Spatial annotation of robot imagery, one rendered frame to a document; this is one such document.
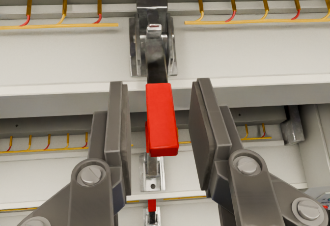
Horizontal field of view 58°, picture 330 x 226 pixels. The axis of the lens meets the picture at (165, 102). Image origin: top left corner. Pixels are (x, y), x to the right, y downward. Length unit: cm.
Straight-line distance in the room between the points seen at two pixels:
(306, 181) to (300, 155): 3
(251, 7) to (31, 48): 14
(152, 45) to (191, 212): 40
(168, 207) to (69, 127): 25
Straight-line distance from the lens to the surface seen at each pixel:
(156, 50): 16
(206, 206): 54
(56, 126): 35
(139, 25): 17
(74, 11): 20
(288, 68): 20
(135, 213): 53
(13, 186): 37
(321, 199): 44
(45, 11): 20
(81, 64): 19
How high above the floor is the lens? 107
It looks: 53 degrees down
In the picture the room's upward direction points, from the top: 3 degrees clockwise
